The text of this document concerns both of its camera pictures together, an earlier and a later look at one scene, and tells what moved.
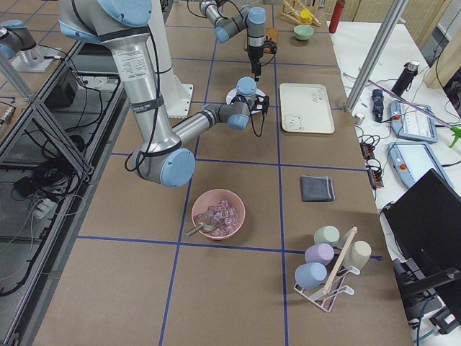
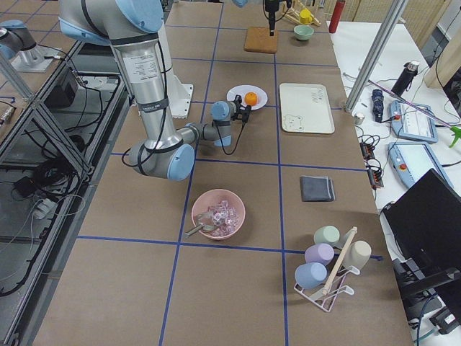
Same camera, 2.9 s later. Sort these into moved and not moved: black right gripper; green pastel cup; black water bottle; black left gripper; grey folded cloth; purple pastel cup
Moved: black right gripper; black left gripper
Not moved: black water bottle; grey folded cloth; green pastel cup; purple pastel cup
